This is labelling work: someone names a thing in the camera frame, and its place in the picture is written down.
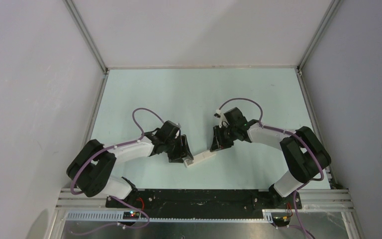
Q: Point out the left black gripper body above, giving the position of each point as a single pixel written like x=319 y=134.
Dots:
x=173 y=149

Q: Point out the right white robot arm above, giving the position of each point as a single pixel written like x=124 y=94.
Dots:
x=304 y=154

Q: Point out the right electronics board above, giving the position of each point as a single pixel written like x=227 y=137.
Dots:
x=281 y=221

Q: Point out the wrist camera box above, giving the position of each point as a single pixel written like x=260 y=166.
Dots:
x=178 y=126
x=219 y=114

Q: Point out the aluminium frame rail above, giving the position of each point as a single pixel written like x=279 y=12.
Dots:
x=105 y=209

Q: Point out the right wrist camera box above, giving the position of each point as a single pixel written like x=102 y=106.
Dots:
x=219 y=114

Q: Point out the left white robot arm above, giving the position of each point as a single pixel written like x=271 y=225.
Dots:
x=91 y=169

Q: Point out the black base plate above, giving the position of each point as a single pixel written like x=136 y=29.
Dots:
x=208 y=204

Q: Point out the electronics board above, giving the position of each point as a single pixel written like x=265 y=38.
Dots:
x=131 y=215
x=281 y=221

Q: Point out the white remote control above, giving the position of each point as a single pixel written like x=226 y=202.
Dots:
x=199 y=158

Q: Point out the left electronics board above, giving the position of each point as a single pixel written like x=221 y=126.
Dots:
x=131 y=215

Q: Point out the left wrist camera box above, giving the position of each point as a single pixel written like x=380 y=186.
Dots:
x=178 y=126

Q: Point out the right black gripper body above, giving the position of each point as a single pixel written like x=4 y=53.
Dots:
x=225 y=136

